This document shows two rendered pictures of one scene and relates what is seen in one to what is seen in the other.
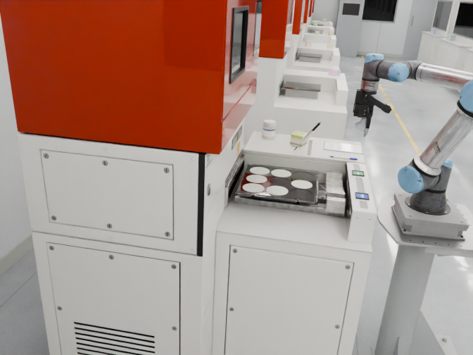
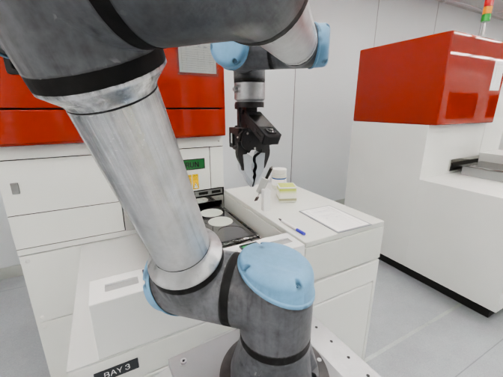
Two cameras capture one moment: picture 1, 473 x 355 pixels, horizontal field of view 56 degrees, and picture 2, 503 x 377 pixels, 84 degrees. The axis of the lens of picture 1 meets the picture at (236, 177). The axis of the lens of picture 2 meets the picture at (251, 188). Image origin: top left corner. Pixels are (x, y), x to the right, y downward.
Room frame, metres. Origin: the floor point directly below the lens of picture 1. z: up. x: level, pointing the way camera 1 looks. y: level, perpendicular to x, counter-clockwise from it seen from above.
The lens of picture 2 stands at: (1.52, -1.13, 1.34)
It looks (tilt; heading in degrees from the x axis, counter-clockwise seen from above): 16 degrees down; 53
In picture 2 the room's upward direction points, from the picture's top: straight up
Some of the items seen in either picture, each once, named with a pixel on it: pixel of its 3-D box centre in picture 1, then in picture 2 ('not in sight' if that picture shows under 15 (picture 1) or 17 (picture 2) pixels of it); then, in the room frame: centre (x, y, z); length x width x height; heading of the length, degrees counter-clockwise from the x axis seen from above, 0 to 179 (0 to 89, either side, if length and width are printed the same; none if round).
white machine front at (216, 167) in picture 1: (226, 167); (131, 188); (1.79, 0.05, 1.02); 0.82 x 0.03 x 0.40; 171
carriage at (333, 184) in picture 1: (334, 193); not in sight; (1.92, -0.47, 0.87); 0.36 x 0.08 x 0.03; 171
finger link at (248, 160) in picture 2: (362, 127); (243, 168); (1.93, -0.55, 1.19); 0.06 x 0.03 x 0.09; 80
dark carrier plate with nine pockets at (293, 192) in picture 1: (279, 182); (194, 227); (1.95, -0.20, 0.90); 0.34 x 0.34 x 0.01; 81
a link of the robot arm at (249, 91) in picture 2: (369, 85); (248, 93); (1.95, -0.56, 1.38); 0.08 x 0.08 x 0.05
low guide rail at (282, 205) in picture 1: (288, 206); not in sight; (1.82, -0.24, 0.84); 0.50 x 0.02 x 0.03; 81
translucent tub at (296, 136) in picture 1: (298, 139); (286, 192); (2.31, -0.33, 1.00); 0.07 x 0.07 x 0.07; 57
